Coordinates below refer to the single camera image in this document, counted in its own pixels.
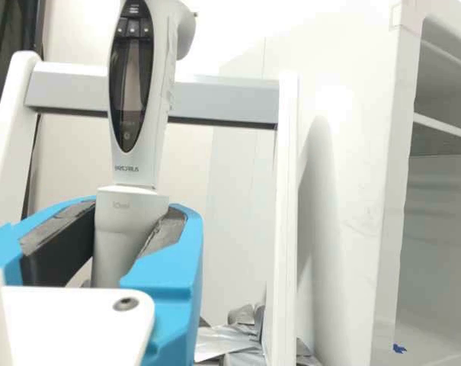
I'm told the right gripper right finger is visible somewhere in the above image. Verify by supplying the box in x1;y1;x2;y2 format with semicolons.
119;204;205;366

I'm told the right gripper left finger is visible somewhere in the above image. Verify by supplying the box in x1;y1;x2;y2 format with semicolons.
0;195;98;287

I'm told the pipette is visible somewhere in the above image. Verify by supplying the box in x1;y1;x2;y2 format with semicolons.
94;0;199;287

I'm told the white pipette stand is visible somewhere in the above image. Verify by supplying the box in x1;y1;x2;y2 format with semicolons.
0;49;319;366

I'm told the white incubator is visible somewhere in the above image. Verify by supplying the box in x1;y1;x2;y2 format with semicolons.
211;0;461;366

